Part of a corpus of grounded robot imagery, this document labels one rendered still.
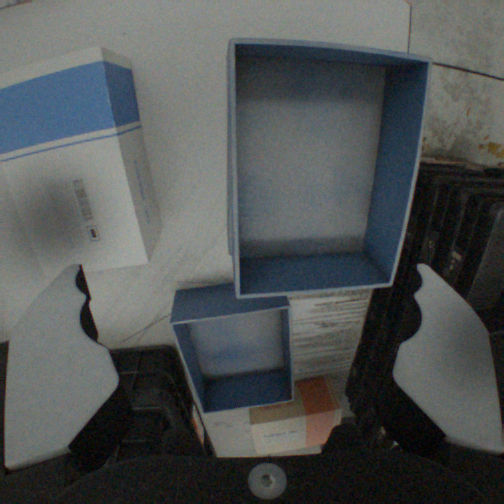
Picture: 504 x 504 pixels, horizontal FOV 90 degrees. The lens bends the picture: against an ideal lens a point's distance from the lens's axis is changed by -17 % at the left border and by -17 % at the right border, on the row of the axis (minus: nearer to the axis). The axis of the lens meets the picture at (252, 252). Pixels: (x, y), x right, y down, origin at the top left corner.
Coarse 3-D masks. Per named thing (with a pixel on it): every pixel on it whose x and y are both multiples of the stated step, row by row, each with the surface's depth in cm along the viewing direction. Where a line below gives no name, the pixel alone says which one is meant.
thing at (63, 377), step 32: (64, 288) 9; (32, 320) 7; (64, 320) 8; (32, 352) 6; (64, 352) 7; (96, 352) 7; (32, 384) 6; (64, 384) 6; (96, 384) 6; (32, 416) 5; (64, 416) 5; (96, 416) 5; (128, 416) 6; (32, 448) 4; (64, 448) 4; (96, 448) 5
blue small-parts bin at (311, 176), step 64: (256, 64) 23; (320, 64) 24; (384, 64) 22; (256, 128) 26; (320, 128) 26; (384, 128) 26; (256, 192) 29; (320, 192) 29; (384, 192) 27; (256, 256) 32; (320, 256) 32; (384, 256) 28
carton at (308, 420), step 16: (304, 384) 53; (320, 384) 53; (304, 400) 50; (320, 400) 50; (336, 400) 49; (256, 416) 48; (272, 416) 48; (288, 416) 48; (304, 416) 47; (320, 416) 48; (336, 416) 49; (256, 432) 48; (272, 432) 49; (288, 432) 49; (304, 432) 50; (320, 432) 51; (256, 448) 51; (272, 448) 52; (288, 448) 52
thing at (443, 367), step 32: (416, 288) 10; (448, 288) 9; (416, 320) 8; (448, 320) 8; (480, 320) 8; (416, 352) 7; (448, 352) 7; (480, 352) 7; (384, 384) 7; (416, 384) 6; (448, 384) 6; (480, 384) 6; (384, 416) 6; (416, 416) 6; (448, 416) 5; (480, 416) 5; (416, 448) 6; (480, 448) 5
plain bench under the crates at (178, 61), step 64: (64, 0) 24; (128, 0) 25; (192, 0) 26; (256, 0) 26; (320, 0) 27; (384, 0) 27; (0, 64) 25; (192, 64) 29; (192, 128) 32; (0, 192) 32; (192, 192) 35; (0, 256) 36; (192, 256) 39; (0, 320) 41; (128, 320) 43; (320, 320) 47; (320, 448) 69
